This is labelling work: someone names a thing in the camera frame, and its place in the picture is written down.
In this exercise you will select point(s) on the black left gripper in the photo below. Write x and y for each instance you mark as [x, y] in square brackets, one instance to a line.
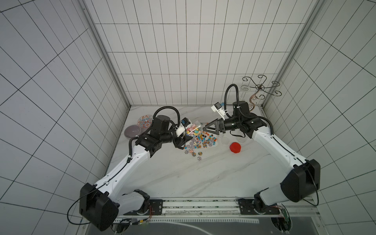
[180, 141]

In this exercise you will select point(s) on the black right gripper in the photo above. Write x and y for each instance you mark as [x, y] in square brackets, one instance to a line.
[220, 126]

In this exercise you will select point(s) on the jar of pastel candies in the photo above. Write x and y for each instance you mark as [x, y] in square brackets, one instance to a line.
[194, 129]

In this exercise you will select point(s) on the red jar lid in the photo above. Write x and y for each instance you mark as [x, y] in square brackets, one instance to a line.
[235, 147]

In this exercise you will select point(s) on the clear lollipop jar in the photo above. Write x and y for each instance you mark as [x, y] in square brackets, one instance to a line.
[242, 139]

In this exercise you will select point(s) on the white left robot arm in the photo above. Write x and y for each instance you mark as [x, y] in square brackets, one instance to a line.
[101, 203]

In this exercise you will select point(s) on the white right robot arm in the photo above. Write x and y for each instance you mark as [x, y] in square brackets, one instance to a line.
[303, 176]

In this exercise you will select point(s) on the clear round jar lid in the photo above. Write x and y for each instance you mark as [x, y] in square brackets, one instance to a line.
[225, 141]

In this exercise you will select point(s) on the pile of swirl candies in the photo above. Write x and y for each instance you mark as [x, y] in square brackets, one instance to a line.
[197, 153]

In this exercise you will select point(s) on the white plastic tray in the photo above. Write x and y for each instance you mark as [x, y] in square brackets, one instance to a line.
[194, 137]

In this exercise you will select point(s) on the colourful patterned bowl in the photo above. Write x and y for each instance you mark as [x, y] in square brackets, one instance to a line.
[145, 121]

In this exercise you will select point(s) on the clear hanging wine glass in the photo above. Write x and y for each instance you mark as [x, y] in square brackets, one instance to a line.
[244, 90]

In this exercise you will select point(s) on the copper wine glass rack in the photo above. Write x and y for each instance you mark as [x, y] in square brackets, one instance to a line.
[260, 90]

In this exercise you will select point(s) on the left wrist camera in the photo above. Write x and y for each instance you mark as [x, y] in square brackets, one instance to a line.
[185, 122]

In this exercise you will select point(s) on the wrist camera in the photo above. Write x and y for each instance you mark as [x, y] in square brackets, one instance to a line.
[217, 107]
[185, 122]

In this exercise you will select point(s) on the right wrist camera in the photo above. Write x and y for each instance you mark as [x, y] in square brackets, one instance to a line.
[217, 107]

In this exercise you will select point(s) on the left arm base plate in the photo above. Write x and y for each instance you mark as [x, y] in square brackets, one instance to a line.
[152, 206]

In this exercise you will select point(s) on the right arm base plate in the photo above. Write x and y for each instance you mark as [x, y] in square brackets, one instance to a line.
[256, 206]

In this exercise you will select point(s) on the aluminium mounting rail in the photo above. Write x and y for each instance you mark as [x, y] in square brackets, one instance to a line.
[212, 208]

